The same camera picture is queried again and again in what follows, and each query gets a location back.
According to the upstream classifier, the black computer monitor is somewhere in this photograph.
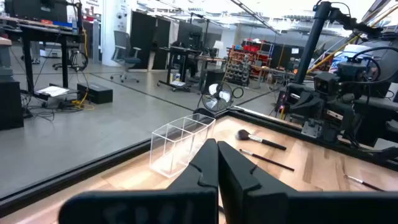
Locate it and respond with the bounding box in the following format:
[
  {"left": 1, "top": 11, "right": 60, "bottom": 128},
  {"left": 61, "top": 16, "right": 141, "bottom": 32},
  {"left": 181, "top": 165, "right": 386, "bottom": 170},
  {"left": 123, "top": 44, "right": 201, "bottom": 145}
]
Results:
[{"left": 4, "top": 0, "right": 68, "bottom": 23}]

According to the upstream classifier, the grey office chair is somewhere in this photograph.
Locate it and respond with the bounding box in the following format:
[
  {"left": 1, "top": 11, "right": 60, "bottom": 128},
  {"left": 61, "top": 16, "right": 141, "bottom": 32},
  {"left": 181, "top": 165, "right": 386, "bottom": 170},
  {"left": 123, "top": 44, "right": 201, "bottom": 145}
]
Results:
[{"left": 109, "top": 30, "right": 142, "bottom": 84}]

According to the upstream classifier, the black wheeled desk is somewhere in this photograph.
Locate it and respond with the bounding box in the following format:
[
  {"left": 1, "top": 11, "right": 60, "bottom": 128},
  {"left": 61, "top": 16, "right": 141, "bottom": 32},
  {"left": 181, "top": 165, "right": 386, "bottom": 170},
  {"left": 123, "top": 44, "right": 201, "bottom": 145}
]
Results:
[{"left": 157, "top": 45, "right": 228, "bottom": 93}]

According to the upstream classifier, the black cabinet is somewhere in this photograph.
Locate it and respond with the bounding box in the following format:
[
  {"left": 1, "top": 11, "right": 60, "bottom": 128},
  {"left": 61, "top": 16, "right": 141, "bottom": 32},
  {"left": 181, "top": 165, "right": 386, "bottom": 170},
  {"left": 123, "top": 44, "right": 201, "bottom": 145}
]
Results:
[{"left": 0, "top": 79, "right": 25, "bottom": 131}]

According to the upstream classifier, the silver metal bracket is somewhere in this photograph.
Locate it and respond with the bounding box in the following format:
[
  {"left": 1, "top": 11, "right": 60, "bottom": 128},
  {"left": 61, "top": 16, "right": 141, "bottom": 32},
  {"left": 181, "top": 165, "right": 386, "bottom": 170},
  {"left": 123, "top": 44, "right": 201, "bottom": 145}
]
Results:
[{"left": 300, "top": 119, "right": 323, "bottom": 138}]

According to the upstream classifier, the clear acrylic brush organizer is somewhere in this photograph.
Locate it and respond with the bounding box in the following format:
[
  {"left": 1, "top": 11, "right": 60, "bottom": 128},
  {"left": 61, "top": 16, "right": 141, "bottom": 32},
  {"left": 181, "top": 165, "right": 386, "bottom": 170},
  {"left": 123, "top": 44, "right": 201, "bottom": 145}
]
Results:
[{"left": 149, "top": 113, "right": 216, "bottom": 179}]

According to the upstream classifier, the white pillar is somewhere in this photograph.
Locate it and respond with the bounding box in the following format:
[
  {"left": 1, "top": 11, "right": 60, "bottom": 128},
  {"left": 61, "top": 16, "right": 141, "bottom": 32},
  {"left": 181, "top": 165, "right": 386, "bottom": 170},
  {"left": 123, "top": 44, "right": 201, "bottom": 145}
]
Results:
[{"left": 101, "top": 0, "right": 131, "bottom": 67}]

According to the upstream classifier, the white paper tray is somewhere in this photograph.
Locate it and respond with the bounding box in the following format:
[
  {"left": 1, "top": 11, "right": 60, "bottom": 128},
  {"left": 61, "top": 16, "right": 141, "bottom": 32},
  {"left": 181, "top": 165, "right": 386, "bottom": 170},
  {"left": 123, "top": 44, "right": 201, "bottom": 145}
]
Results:
[{"left": 35, "top": 85, "right": 71, "bottom": 98}]

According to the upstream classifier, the black partition panel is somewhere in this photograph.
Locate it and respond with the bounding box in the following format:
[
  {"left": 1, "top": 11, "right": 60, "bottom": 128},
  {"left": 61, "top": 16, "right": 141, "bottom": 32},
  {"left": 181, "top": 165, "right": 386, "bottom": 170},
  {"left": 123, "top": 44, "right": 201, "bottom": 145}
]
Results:
[{"left": 129, "top": 11, "right": 172, "bottom": 71}]

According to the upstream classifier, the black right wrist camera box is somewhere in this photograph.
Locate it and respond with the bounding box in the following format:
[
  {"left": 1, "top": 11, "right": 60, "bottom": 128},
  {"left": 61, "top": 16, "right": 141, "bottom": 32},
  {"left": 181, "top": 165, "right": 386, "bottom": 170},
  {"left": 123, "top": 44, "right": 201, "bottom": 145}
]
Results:
[{"left": 313, "top": 72, "right": 340, "bottom": 95}]

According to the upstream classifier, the yellow cable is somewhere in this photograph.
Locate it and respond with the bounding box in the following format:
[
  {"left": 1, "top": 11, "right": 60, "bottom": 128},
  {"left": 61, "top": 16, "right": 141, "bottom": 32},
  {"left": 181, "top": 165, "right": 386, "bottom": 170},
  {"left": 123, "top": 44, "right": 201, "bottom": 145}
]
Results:
[{"left": 70, "top": 28, "right": 96, "bottom": 111}]

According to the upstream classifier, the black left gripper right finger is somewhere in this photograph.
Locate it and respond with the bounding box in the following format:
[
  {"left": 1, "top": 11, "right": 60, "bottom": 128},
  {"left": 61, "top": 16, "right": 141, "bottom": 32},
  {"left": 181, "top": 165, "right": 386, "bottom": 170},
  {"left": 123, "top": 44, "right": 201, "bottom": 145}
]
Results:
[{"left": 217, "top": 141, "right": 398, "bottom": 224}]

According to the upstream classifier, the fan makeup brush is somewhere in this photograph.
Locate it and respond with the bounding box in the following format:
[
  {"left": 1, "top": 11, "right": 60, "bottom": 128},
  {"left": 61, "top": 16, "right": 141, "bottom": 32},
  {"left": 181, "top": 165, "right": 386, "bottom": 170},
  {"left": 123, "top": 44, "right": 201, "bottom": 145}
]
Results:
[{"left": 235, "top": 129, "right": 287, "bottom": 151}]

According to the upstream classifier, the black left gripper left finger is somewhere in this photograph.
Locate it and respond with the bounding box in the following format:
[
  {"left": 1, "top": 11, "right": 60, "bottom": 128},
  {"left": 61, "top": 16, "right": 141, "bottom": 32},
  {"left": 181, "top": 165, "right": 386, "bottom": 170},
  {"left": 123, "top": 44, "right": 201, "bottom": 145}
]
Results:
[{"left": 58, "top": 138, "right": 220, "bottom": 224}]

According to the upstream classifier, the black floor fan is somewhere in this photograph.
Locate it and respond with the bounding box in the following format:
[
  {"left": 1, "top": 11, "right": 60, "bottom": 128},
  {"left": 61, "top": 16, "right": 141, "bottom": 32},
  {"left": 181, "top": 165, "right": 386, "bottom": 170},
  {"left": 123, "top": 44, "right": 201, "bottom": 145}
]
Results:
[{"left": 201, "top": 81, "right": 234, "bottom": 113}]

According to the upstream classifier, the black standing desk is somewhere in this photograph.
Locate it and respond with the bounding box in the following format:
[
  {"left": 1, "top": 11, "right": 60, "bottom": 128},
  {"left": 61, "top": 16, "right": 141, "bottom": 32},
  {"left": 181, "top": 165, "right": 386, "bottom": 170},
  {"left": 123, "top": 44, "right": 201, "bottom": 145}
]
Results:
[{"left": 0, "top": 15, "right": 85, "bottom": 94}]

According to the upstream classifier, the black desk monitor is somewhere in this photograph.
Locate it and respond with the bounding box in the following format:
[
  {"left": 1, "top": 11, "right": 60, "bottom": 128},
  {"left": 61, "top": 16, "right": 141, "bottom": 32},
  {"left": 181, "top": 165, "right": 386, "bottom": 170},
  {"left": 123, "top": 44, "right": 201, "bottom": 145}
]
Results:
[{"left": 177, "top": 21, "right": 203, "bottom": 49}]

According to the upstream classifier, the black makeup brush silver ferrule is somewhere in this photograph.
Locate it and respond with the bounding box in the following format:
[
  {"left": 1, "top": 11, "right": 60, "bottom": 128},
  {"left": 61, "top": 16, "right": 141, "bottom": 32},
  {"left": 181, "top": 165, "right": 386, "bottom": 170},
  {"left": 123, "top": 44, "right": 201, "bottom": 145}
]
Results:
[
  {"left": 238, "top": 148, "right": 295, "bottom": 172},
  {"left": 343, "top": 174, "right": 387, "bottom": 192}
]

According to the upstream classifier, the shelf with red bins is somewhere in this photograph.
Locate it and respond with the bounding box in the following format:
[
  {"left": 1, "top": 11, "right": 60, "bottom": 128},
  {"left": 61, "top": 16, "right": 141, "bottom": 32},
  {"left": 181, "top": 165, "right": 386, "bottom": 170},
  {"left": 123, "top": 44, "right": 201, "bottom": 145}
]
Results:
[{"left": 223, "top": 39, "right": 274, "bottom": 87}]

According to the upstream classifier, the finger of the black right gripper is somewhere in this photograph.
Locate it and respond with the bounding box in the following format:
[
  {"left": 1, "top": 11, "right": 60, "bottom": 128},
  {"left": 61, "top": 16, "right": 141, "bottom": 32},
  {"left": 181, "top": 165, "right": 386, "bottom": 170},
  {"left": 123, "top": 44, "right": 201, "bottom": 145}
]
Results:
[
  {"left": 321, "top": 100, "right": 357, "bottom": 143},
  {"left": 288, "top": 91, "right": 326, "bottom": 118}
]

